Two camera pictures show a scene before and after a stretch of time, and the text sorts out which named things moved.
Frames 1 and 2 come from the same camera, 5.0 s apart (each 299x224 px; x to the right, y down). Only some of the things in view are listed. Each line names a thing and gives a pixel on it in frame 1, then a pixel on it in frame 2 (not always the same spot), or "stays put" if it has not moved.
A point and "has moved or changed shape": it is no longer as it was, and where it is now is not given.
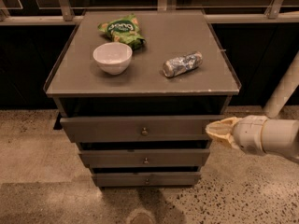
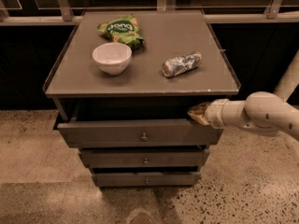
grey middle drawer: [145, 158] stays put
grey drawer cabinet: [135, 90] stays put
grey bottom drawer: [146, 179] stays put
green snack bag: [124, 30] stays put
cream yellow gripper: [249, 134] to [215, 115]
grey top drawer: [140, 128] has moved or changed shape
